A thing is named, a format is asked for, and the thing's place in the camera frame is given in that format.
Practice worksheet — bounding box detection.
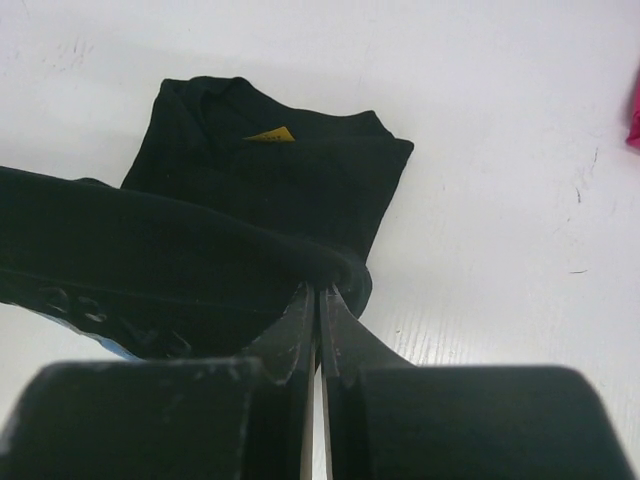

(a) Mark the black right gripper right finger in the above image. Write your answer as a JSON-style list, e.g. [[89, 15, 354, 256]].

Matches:
[[318, 289, 634, 479]]

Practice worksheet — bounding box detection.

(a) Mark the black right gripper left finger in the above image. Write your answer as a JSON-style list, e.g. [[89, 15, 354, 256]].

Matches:
[[1, 285, 315, 479]]

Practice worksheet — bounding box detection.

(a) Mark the black flower print t-shirt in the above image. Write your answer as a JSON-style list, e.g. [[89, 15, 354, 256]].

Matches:
[[1, 77, 414, 360]]

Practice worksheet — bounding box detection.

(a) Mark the folded red t-shirt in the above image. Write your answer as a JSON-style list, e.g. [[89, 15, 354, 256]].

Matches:
[[625, 69, 640, 151]]

